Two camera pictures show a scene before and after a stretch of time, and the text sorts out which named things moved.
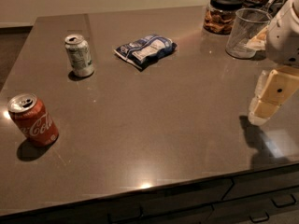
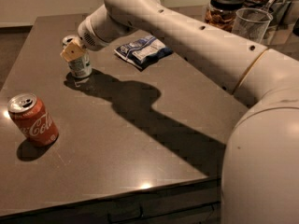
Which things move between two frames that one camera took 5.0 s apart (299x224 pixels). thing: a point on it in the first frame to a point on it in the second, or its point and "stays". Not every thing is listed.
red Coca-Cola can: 33,119 stays
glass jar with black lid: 220,13 stays
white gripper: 284,39 to 88,36
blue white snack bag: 142,51 stays
